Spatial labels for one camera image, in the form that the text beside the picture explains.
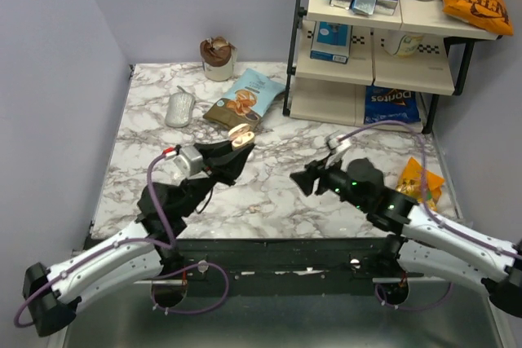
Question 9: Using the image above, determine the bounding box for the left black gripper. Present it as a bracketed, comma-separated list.
[178, 135, 256, 218]

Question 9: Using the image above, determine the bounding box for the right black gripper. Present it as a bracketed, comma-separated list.
[289, 151, 369, 211]

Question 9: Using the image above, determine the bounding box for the beige earbud charging case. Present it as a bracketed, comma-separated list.
[228, 123, 255, 150]

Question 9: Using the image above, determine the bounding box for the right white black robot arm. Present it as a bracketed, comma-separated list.
[290, 159, 521, 317]

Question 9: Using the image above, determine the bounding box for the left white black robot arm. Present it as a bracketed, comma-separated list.
[13, 139, 255, 337]

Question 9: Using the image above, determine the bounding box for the light blue chip bag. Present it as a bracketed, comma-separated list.
[203, 68, 285, 130]

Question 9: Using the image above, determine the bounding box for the silver glitter pouch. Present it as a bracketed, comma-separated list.
[165, 86, 196, 128]

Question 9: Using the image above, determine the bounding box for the brown white paper cup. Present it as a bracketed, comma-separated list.
[200, 36, 237, 81]

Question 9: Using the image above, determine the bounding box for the orange snack bag on table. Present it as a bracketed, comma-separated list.
[396, 157, 445, 211]

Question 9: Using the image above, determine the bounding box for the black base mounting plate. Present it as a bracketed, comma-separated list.
[160, 236, 406, 297]

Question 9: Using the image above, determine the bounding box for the blue Doritos chip bag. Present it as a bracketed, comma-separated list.
[364, 86, 421, 124]

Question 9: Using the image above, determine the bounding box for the blue box on shelf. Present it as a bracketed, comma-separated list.
[310, 21, 352, 64]

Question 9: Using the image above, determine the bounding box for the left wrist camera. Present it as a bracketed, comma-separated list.
[174, 146, 203, 178]

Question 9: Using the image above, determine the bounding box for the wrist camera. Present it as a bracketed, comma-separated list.
[174, 146, 203, 178]
[325, 131, 352, 168]

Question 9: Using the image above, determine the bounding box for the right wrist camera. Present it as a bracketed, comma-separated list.
[325, 131, 352, 168]

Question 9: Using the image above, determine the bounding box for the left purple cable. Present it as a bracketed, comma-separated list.
[14, 148, 230, 328]

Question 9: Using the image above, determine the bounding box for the purple cable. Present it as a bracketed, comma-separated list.
[14, 148, 230, 328]
[336, 120, 522, 312]

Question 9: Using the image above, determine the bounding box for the black frame beige shelf rack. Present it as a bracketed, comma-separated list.
[282, 0, 497, 134]

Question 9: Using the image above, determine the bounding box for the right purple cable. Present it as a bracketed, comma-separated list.
[336, 120, 522, 312]

